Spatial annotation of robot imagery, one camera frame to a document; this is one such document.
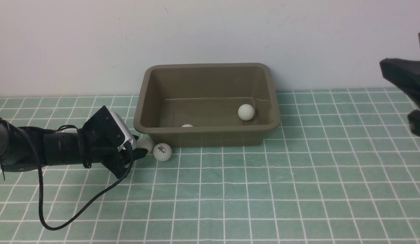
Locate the left black camera cable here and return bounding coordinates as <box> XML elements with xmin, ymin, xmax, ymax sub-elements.
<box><xmin>0</xmin><ymin>117</ymin><xmax>134</xmax><ymax>231</ymax></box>

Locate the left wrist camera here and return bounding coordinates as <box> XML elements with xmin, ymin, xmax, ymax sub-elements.
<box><xmin>82</xmin><ymin>105</ymin><xmax>137</xmax><ymax>150</ymax></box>

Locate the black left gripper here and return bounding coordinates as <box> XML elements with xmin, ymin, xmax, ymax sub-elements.
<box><xmin>78</xmin><ymin>129</ymin><xmax>148</xmax><ymax>179</ymax></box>

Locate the white logo ball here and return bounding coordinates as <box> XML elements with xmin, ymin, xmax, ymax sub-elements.
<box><xmin>153</xmin><ymin>143</ymin><xmax>172</xmax><ymax>162</ymax></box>

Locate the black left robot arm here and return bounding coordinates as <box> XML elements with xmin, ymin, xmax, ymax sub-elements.
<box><xmin>0</xmin><ymin>117</ymin><xmax>148</xmax><ymax>179</ymax></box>

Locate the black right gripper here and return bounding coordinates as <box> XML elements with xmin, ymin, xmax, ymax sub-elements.
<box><xmin>380</xmin><ymin>30</ymin><xmax>420</xmax><ymax>140</ymax></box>

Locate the olive plastic bin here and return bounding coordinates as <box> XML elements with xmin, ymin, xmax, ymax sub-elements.
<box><xmin>133</xmin><ymin>63</ymin><xmax>281</xmax><ymax>148</ymax></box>

